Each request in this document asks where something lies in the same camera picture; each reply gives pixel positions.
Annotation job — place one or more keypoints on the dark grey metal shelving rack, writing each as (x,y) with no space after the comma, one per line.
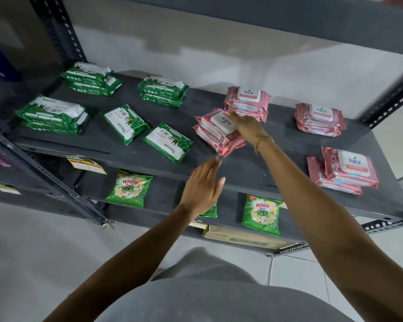
(97,139)

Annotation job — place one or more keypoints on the blue container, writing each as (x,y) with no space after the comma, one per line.
(0,60)

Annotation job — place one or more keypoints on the green detergent powder pouch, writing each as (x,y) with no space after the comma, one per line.
(129,190)
(210,212)
(261,214)

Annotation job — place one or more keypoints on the person's right forearm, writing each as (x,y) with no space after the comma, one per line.
(322,217)

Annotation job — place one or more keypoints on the person's left hand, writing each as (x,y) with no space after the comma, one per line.
(201,189)

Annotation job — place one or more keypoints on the group of green wipes packs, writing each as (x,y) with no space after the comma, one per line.
(126,123)

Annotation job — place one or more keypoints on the person's left forearm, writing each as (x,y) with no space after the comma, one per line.
(127,264)

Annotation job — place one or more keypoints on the group of pink wipes packs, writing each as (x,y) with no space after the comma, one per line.
(339,167)

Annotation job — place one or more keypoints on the yellow shelf price label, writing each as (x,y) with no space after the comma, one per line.
(85,163)
(198,225)
(6,188)

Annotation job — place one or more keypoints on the grey garment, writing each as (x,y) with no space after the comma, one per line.
(208,295)

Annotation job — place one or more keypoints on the brown cardboard box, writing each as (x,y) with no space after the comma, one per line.
(241,238)

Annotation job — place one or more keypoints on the person's right fingers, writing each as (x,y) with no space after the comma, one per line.
(235,116)

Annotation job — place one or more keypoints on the person's left thumb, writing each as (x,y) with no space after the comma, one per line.
(221,185)

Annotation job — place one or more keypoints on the pink wet wipes packet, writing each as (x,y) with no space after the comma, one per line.
(217,126)

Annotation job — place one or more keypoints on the person's right hand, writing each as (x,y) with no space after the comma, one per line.
(250,129)

